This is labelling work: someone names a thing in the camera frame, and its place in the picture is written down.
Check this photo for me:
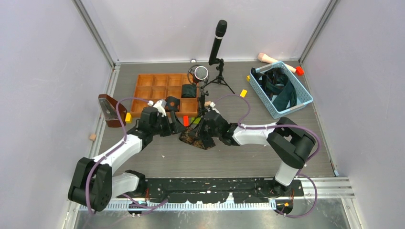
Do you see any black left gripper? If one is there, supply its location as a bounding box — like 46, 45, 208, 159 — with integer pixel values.
150, 111, 185, 137

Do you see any black key pattern tie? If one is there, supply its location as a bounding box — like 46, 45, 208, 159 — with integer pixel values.
179, 127, 216, 150

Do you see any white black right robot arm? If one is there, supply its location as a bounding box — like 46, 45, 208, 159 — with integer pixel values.
185, 111, 318, 196

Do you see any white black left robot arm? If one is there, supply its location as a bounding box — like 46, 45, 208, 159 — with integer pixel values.
68, 107, 185, 212

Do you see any lime green flat brick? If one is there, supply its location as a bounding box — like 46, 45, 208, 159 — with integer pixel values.
190, 117, 201, 125

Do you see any yellow block by metronome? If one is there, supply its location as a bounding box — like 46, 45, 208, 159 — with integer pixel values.
125, 113, 133, 124

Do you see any rolled black tie in tray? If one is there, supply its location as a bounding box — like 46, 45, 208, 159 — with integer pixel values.
165, 96, 181, 112

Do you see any orange red block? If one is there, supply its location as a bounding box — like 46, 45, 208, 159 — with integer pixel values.
183, 115, 190, 127

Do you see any small black tripod stand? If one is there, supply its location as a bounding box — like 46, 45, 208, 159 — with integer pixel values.
189, 91, 209, 127

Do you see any orange wooden compartment tray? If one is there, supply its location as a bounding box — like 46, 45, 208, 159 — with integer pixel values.
133, 73, 198, 118

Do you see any rolled dark green tie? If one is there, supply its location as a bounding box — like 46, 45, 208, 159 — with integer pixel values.
181, 84, 197, 98

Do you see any yellow toy brick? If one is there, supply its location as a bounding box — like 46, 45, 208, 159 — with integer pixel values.
239, 89, 247, 98

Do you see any brown wooden metronome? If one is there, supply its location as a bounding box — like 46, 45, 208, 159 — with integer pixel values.
98, 94, 127, 128

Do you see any round silver mesh microphone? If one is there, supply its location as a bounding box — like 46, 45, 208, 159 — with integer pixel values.
187, 64, 209, 85

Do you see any small wooden cube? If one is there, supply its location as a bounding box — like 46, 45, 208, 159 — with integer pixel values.
89, 134, 97, 142

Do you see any dark green patterned tie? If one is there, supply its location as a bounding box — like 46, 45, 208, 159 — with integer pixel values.
271, 68, 298, 112

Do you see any navy brown striped tie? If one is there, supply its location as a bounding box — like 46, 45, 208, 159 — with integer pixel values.
251, 68, 288, 100

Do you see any beige wooden pestle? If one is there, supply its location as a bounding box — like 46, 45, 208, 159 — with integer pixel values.
257, 53, 297, 73

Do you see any black handheld microphone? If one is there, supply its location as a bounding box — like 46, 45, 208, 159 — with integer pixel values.
208, 20, 227, 65

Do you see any red block at corner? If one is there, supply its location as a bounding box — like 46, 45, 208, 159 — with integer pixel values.
295, 66, 305, 76

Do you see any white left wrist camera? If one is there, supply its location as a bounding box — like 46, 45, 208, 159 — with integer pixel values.
153, 99, 167, 117

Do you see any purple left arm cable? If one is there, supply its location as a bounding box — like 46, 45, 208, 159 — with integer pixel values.
85, 97, 170, 217

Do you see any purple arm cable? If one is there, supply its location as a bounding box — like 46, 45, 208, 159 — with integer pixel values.
85, 97, 170, 217
213, 94, 321, 220

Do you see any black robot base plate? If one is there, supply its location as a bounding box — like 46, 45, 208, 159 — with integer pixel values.
127, 177, 304, 204

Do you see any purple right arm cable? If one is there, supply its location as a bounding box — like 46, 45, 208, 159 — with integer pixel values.
213, 94, 321, 220

